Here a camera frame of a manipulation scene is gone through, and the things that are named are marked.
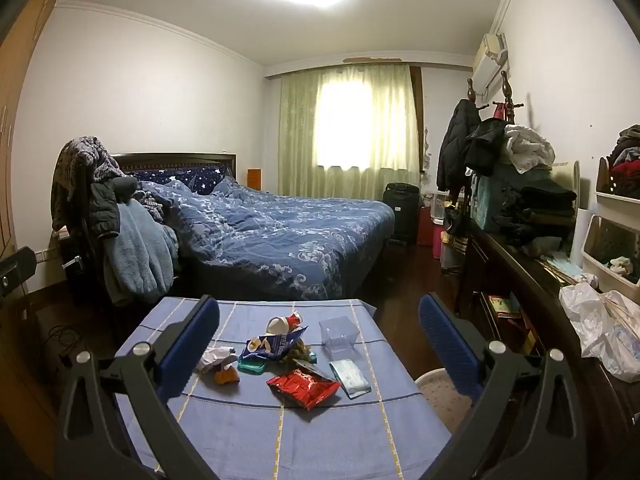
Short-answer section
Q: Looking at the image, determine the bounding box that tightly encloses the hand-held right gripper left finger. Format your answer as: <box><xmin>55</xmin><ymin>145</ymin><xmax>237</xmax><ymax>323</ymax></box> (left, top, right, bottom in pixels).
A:
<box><xmin>52</xmin><ymin>294</ymin><xmax>221</xmax><ymax>480</ymax></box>

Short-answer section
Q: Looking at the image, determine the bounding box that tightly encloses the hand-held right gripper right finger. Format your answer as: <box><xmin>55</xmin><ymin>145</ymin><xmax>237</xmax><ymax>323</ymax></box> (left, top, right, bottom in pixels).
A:
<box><xmin>417</xmin><ymin>292</ymin><xmax>586</xmax><ymax>480</ymax></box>

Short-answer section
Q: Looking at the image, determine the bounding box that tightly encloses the white tissue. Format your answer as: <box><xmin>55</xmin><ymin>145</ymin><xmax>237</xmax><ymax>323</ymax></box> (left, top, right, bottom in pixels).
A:
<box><xmin>195</xmin><ymin>345</ymin><xmax>238</xmax><ymax>372</ymax></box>

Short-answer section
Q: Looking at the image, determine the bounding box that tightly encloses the white pink-dotted trash bin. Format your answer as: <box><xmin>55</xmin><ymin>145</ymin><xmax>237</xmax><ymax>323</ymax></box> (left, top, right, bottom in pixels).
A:
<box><xmin>416</xmin><ymin>367</ymin><xmax>476</xmax><ymax>436</ymax></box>

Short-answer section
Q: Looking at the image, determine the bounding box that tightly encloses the teal snack wrapper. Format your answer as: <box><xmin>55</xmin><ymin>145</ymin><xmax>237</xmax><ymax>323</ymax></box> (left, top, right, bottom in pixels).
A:
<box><xmin>237</xmin><ymin>355</ymin><xmax>271</xmax><ymax>375</ymax></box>

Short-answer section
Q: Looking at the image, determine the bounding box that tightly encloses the blue chip bag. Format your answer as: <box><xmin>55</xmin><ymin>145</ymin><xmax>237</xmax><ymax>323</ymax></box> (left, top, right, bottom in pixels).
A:
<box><xmin>239</xmin><ymin>326</ymin><xmax>310</xmax><ymax>363</ymax></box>

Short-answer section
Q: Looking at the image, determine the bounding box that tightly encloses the red white paper cup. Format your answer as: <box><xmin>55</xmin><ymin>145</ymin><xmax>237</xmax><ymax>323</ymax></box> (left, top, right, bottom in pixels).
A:
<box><xmin>265</xmin><ymin>311</ymin><xmax>304</xmax><ymax>336</ymax></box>

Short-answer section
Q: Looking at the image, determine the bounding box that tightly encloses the light blue wipes packet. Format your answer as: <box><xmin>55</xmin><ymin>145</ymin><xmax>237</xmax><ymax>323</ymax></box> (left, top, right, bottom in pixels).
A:
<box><xmin>329</xmin><ymin>358</ymin><xmax>372</xmax><ymax>400</ymax></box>

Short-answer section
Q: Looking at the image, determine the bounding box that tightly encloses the clear plastic cup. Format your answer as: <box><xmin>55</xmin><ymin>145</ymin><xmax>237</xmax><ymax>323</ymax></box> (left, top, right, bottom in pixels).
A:
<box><xmin>318</xmin><ymin>316</ymin><xmax>360</xmax><ymax>351</ymax></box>

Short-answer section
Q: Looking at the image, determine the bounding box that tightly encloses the pile of brown nut shells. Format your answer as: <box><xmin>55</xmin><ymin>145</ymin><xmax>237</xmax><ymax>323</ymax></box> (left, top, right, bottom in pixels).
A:
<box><xmin>282</xmin><ymin>340</ymin><xmax>318</xmax><ymax>363</ymax></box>

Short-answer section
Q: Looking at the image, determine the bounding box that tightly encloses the silver foil wrapper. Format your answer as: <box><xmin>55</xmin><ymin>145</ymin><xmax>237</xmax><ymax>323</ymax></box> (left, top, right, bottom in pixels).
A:
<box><xmin>292</xmin><ymin>357</ymin><xmax>336</xmax><ymax>381</ymax></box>

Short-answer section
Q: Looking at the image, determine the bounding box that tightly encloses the red snack bag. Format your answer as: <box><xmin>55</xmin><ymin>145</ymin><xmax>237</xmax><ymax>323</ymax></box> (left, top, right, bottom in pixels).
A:
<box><xmin>266</xmin><ymin>367</ymin><xmax>341</xmax><ymax>412</ymax></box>

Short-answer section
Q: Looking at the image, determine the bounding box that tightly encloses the green cover book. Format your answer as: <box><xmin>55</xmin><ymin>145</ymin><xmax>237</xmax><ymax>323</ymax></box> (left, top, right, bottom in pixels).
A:
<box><xmin>487</xmin><ymin>295</ymin><xmax>521</xmax><ymax>318</ymax></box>

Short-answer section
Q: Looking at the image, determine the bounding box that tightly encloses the dark wooden dresser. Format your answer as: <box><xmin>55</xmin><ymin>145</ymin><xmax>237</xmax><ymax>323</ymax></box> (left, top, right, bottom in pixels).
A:
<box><xmin>457</xmin><ymin>220</ymin><xmax>640</xmax><ymax>480</ymax></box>

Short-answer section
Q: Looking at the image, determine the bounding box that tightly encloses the light blue fleece robe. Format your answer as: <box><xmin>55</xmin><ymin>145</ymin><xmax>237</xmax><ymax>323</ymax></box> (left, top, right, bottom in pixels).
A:
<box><xmin>104</xmin><ymin>200</ymin><xmax>181</xmax><ymax>306</ymax></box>

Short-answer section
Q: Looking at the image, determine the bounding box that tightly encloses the blue plaid tablecloth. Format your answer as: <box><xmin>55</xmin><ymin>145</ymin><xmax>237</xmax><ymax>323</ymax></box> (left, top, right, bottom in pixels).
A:
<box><xmin>114</xmin><ymin>297</ymin><xmax>453</xmax><ymax>480</ymax></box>

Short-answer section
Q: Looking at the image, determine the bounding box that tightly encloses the dark puffer jacket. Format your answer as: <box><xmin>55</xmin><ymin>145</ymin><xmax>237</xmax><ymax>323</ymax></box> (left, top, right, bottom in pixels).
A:
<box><xmin>90</xmin><ymin>177</ymin><xmax>138</xmax><ymax>246</ymax></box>

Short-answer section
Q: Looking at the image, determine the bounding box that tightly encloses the red box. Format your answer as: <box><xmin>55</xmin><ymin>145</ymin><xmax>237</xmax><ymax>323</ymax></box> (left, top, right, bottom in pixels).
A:
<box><xmin>417</xmin><ymin>205</ymin><xmax>436</xmax><ymax>247</ymax></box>

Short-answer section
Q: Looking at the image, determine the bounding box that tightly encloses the grey patterned knit sweater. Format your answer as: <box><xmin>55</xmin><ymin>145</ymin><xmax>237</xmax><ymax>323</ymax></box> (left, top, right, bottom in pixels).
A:
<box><xmin>51</xmin><ymin>136</ymin><xmax>126</xmax><ymax>231</ymax></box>

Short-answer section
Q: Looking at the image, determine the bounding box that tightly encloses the white plastic container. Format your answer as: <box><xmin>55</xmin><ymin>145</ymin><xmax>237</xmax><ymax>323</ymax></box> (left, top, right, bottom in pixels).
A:
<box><xmin>429</xmin><ymin>190</ymin><xmax>451</xmax><ymax>221</ymax></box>

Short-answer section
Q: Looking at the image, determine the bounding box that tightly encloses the black suitcase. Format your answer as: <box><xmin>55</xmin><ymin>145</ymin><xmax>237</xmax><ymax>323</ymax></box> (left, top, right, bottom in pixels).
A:
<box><xmin>382</xmin><ymin>182</ymin><xmax>421</xmax><ymax>247</ymax></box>

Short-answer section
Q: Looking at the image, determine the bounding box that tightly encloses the white plastic bag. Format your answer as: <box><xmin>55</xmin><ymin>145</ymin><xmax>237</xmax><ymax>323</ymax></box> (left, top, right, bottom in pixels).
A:
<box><xmin>559</xmin><ymin>282</ymin><xmax>640</xmax><ymax>383</ymax></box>

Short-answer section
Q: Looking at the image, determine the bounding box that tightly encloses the teal gift bag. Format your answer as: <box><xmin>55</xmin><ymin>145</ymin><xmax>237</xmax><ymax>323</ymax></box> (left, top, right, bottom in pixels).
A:
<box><xmin>470</xmin><ymin>172</ymin><xmax>506</xmax><ymax>231</ymax></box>

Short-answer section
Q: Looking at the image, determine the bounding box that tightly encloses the blue floral duvet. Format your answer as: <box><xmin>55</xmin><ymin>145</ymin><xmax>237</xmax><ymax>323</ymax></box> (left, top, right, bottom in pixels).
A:
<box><xmin>135</xmin><ymin>177</ymin><xmax>398</xmax><ymax>300</ymax></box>

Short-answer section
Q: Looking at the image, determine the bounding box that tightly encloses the pile of folded dark clothes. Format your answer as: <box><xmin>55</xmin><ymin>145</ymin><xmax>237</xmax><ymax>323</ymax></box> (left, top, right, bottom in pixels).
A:
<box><xmin>492</xmin><ymin>170</ymin><xmax>578</xmax><ymax>256</ymax></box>

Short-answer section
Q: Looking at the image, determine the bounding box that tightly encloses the dark blue star pillow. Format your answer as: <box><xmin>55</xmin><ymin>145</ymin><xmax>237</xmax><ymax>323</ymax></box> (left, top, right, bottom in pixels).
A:
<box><xmin>125</xmin><ymin>166</ymin><xmax>236</xmax><ymax>196</ymax></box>

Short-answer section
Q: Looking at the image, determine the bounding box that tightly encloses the light wooden wardrobe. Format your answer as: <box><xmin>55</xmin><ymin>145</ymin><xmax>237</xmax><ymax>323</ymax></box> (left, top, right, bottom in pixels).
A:
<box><xmin>0</xmin><ymin>0</ymin><xmax>83</xmax><ymax>461</ymax></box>

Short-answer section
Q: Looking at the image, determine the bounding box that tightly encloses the dark wooden bed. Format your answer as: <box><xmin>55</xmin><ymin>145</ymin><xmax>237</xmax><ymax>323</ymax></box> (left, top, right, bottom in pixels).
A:
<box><xmin>107</xmin><ymin>152</ymin><xmax>401</xmax><ymax>301</ymax></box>

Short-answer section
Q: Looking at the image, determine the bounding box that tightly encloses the white plastic basket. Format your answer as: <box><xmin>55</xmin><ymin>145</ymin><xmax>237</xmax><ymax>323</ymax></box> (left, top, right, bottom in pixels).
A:
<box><xmin>595</xmin><ymin>157</ymin><xmax>640</xmax><ymax>221</ymax></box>
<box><xmin>582</xmin><ymin>215</ymin><xmax>640</xmax><ymax>296</ymax></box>

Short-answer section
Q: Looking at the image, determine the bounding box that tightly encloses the black hanging coat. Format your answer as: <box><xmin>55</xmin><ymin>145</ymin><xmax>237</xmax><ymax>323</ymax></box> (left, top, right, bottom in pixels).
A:
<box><xmin>436</xmin><ymin>99</ymin><xmax>482</xmax><ymax>193</ymax></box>

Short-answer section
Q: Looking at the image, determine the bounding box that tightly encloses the black jacket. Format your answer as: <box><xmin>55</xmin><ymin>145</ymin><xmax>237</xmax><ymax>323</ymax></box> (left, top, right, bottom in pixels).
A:
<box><xmin>462</xmin><ymin>120</ymin><xmax>506</xmax><ymax>176</ymax></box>

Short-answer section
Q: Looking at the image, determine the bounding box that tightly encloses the cream round appliance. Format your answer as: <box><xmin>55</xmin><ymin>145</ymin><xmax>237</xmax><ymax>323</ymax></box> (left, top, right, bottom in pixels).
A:
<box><xmin>550</xmin><ymin>160</ymin><xmax>581</xmax><ymax>211</ymax></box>

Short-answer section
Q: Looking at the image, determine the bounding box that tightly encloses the white cloth heap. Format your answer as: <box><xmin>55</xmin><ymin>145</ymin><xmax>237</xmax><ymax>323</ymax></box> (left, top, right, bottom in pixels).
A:
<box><xmin>502</xmin><ymin>124</ymin><xmax>556</xmax><ymax>171</ymax></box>

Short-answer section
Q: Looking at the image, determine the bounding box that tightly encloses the pale green curtain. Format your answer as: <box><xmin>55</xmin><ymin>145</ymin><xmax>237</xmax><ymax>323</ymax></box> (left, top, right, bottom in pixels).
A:
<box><xmin>277</xmin><ymin>65</ymin><xmax>423</xmax><ymax>201</ymax></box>

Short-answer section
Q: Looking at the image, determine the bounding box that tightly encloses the heap of red dark clothes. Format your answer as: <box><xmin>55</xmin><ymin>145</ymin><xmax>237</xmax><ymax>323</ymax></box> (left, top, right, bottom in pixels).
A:
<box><xmin>607</xmin><ymin>125</ymin><xmax>640</xmax><ymax>198</ymax></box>

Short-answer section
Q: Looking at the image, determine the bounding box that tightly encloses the wooden coat rack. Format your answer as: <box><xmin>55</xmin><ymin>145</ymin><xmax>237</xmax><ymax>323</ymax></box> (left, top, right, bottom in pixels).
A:
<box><xmin>467</xmin><ymin>71</ymin><xmax>526</xmax><ymax>126</ymax></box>

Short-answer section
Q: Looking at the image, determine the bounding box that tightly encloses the black cable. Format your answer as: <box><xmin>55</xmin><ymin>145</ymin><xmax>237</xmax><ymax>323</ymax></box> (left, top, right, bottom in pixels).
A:
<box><xmin>45</xmin><ymin>325</ymin><xmax>86</xmax><ymax>366</ymax></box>

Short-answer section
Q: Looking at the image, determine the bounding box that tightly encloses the white wall air conditioner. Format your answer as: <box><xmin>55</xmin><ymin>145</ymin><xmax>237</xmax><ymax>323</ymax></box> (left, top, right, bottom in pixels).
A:
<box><xmin>472</xmin><ymin>32</ymin><xmax>508</xmax><ymax>96</ymax></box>

